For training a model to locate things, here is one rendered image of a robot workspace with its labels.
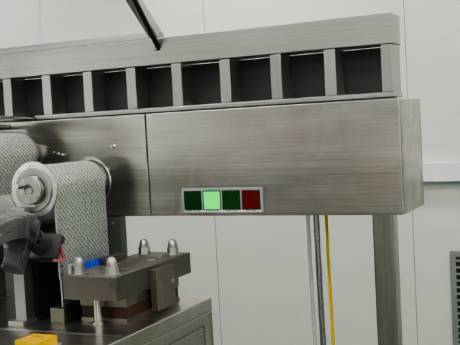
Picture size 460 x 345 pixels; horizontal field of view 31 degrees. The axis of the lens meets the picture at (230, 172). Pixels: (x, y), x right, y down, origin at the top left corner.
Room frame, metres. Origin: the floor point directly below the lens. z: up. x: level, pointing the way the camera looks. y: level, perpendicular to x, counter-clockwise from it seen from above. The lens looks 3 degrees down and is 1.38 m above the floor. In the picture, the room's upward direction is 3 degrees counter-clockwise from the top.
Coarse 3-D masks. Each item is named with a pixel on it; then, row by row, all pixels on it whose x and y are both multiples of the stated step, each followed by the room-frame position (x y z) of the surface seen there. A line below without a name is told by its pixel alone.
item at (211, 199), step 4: (204, 192) 2.32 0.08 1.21; (208, 192) 2.32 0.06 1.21; (212, 192) 2.31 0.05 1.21; (216, 192) 2.31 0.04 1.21; (204, 196) 2.33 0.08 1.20; (208, 196) 2.32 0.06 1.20; (212, 196) 2.31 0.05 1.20; (216, 196) 2.31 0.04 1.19; (204, 200) 2.33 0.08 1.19; (208, 200) 2.32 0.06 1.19; (212, 200) 2.31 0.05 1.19; (216, 200) 2.31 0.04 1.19; (204, 204) 2.33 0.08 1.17; (208, 204) 2.32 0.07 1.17; (212, 204) 2.31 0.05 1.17; (216, 204) 2.31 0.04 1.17; (204, 208) 2.33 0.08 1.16; (208, 208) 2.32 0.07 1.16; (212, 208) 2.32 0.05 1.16; (216, 208) 2.31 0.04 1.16
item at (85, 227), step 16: (64, 208) 2.19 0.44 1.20; (80, 208) 2.25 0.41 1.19; (96, 208) 2.32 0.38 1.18; (64, 224) 2.18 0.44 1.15; (80, 224) 2.25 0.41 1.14; (96, 224) 2.32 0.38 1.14; (80, 240) 2.24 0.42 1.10; (96, 240) 2.31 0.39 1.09; (80, 256) 2.24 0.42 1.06; (96, 256) 2.31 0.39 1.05
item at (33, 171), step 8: (32, 168) 2.17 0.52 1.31; (24, 176) 2.18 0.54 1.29; (40, 176) 2.16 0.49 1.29; (104, 176) 2.38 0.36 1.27; (48, 184) 2.15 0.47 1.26; (16, 192) 2.19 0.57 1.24; (48, 192) 2.15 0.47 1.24; (48, 200) 2.15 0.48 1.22; (32, 208) 2.17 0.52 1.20; (40, 208) 2.16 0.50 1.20
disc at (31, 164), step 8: (24, 168) 2.19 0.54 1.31; (40, 168) 2.16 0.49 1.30; (48, 168) 2.15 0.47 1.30; (16, 176) 2.20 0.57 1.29; (48, 176) 2.15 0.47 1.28; (56, 184) 2.14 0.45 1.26; (56, 192) 2.14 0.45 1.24; (16, 200) 2.20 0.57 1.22; (56, 200) 2.15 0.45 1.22; (48, 208) 2.16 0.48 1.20; (40, 216) 2.17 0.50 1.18
